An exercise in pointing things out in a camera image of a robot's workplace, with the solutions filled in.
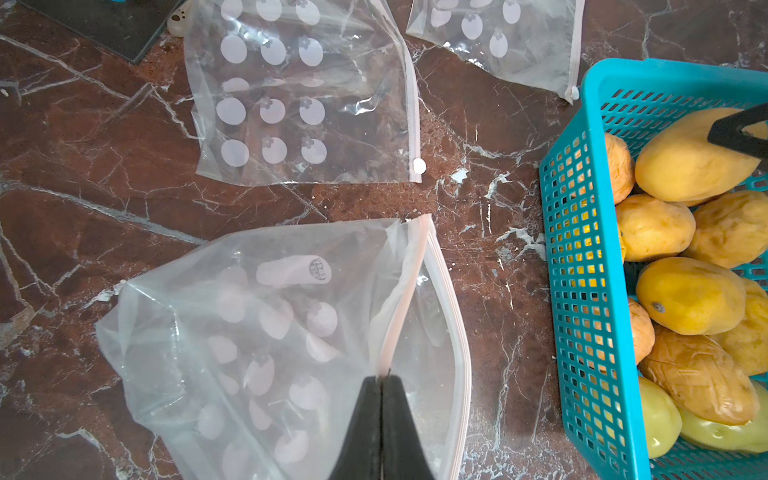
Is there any clear dotted zipper bag middle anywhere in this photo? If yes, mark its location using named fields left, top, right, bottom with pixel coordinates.
left=184, top=1, right=426, bottom=187

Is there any teal plastic basket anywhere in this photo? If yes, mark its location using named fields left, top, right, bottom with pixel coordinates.
left=540, top=59, right=767, bottom=479

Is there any clear dotted zipper bag front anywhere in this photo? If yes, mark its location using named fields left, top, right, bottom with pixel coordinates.
left=96, top=215, right=471, bottom=479

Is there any clear dotted zipper bag back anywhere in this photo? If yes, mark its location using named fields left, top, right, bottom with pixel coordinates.
left=406, top=0, right=585, bottom=104

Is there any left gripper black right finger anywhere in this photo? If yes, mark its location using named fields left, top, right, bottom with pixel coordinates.
left=382, top=375, right=434, bottom=480

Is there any black square tree base plate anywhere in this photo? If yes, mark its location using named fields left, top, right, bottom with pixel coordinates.
left=20, top=0, right=182, bottom=64

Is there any orange potato in basket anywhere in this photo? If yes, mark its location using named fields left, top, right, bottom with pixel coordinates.
left=605, top=133, right=635, bottom=204

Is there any clear dotted zipper bag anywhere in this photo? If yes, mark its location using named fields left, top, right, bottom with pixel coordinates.
left=406, top=0, right=585, bottom=104
left=96, top=215, right=471, bottom=479
left=184, top=1, right=426, bottom=187

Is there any yellow potato in basket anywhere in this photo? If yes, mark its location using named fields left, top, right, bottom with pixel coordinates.
left=616, top=194, right=696, bottom=262

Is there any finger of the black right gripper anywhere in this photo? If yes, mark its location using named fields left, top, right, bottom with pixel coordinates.
left=707, top=103, right=767, bottom=159

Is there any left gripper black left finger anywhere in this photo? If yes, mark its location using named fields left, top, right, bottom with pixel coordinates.
left=328, top=377, right=382, bottom=480

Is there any beige slotted spatula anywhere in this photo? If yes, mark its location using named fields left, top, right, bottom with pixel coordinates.
left=166, top=0, right=194, bottom=38

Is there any green yellow potato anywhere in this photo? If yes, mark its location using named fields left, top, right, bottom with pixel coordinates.
left=638, top=377, right=682, bottom=459

